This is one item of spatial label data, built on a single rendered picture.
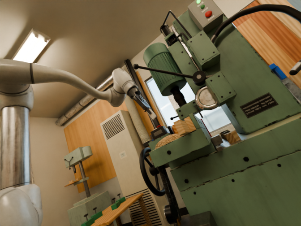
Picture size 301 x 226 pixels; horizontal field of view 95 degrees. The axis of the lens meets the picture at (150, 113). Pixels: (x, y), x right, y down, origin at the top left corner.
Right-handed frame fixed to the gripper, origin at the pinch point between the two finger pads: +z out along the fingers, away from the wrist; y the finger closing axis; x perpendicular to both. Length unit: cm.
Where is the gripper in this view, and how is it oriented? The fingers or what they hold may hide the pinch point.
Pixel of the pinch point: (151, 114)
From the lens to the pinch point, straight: 82.2
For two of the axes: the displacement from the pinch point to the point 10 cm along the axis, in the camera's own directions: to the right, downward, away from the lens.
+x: -6.9, 6.9, 2.4
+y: 4.2, 1.1, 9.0
